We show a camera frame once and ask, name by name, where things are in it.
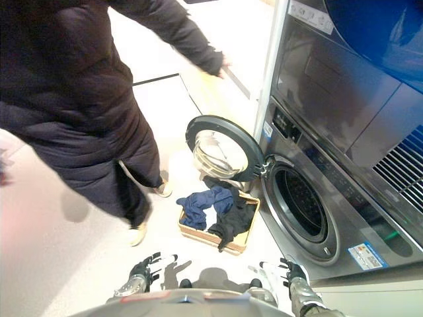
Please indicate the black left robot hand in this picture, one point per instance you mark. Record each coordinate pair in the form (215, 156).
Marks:
(145, 269)

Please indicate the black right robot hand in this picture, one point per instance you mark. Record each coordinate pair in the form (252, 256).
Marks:
(295, 272)

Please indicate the woven wicker laundry basket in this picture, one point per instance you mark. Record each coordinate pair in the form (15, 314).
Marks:
(236, 242)

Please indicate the round washing machine door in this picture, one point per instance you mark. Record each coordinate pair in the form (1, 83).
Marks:
(228, 145)

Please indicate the beige shoe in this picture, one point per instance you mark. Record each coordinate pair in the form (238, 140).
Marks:
(164, 189)
(138, 234)

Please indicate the silver right robot leg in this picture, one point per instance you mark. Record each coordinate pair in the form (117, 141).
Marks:
(262, 295)

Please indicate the black right robot foot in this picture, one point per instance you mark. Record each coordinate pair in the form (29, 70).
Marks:
(256, 284)

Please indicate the black robot foot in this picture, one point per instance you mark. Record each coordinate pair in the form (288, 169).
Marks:
(256, 284)
(185, 284)

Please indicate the black left robot foot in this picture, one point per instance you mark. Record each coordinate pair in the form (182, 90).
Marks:
(185, 284)

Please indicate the grey robot torso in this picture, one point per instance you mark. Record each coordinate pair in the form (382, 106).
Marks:
(178, 305)

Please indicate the energy label sticker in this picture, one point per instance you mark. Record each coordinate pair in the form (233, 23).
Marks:
(367, 257)

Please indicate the white plinth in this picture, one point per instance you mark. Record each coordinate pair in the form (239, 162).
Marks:
(370, 297)

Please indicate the black garment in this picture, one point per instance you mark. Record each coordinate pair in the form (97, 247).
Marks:
(236, 218)

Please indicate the white garment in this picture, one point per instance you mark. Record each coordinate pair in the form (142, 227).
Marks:
(210, 218)

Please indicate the navy blue garment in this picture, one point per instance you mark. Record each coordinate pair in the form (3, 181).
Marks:
(218, 198)

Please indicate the person in dark coat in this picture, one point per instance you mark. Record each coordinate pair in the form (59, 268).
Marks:
(66, 82)

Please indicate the grey stacked dryer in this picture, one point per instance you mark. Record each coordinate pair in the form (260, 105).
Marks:
(330, 66)

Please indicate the white cabinet side panel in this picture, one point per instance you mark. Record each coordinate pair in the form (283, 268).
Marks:
(272, 49)

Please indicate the white dryer label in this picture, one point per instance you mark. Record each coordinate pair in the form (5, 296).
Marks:
(309, 14)

